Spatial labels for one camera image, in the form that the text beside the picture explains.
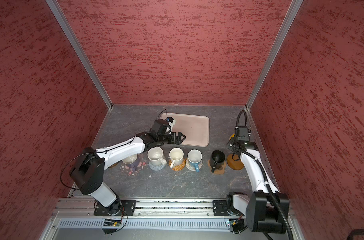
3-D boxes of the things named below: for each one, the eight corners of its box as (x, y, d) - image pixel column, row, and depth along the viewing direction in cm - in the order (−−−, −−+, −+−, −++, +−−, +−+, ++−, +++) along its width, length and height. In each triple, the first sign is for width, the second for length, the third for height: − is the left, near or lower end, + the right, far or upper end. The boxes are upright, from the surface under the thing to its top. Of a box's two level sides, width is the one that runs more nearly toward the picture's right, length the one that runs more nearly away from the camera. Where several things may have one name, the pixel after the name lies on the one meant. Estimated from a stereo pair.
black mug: (210, 174, 88) (213, 167, 79) (209, 158, 94) (211, 150, 86) (223, 174, 88) (227, 167, 79) (220, 158, 94) (224, 150, 86)
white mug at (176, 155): (169, 172, 88) (168, 165, 79) (171, 156, 95) (169, 147, 86) (183, 172, 88) (183, 165, 79) (183, 156, 95) (183, 147, 86)
